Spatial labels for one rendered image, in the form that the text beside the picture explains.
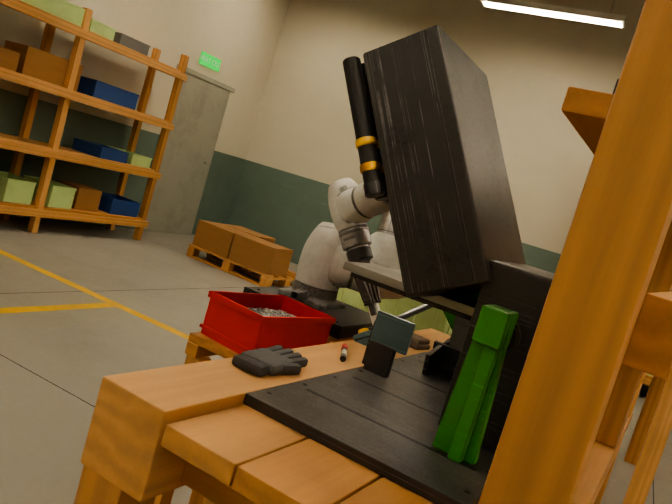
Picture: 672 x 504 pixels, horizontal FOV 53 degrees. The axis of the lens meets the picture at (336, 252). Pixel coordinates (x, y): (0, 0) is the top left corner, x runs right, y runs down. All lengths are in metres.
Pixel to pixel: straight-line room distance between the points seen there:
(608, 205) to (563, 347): 0.16
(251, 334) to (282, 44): 8.98
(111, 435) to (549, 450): 0.66
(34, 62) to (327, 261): 5.02
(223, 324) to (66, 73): 5.43
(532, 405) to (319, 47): 9.56
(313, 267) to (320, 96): 7.88
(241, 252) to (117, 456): 6.37
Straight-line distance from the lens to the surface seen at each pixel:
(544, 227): 8.73
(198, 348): 1.84
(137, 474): 1.10
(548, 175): 8.79
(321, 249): 2.19
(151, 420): 1.07
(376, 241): 2.21
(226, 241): 7.58
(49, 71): 6.94
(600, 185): 0.78
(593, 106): 1.11
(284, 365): 1.35
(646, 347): 0.87
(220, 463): 1.00
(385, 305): 2.72
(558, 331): 0.78
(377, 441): 1.17
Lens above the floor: 1.29
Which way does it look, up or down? 6 degrees down
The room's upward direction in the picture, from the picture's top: 17 degrees clockwise
